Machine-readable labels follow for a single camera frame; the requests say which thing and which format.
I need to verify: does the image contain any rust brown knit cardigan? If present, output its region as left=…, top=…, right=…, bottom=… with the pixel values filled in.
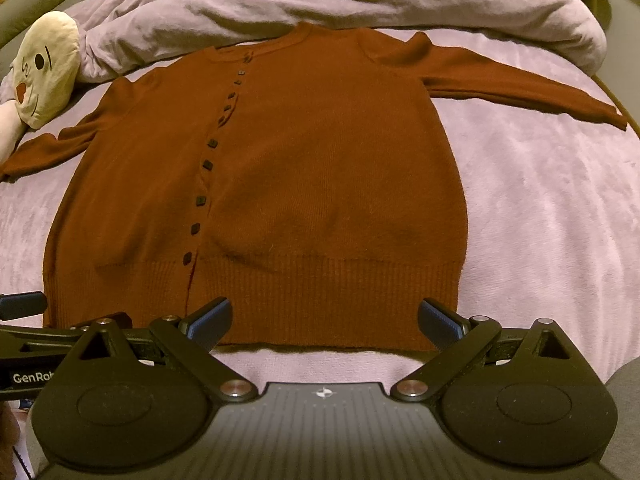
left=1, top=23, right=626, bottom=351

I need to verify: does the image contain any cream cat plush toy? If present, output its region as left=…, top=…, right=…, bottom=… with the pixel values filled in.
left=1, top=11, right=80, bottom=160

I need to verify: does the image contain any lilac rumpled duvet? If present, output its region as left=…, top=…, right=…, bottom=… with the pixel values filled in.
left=70, top=0, right=606, bottom=84

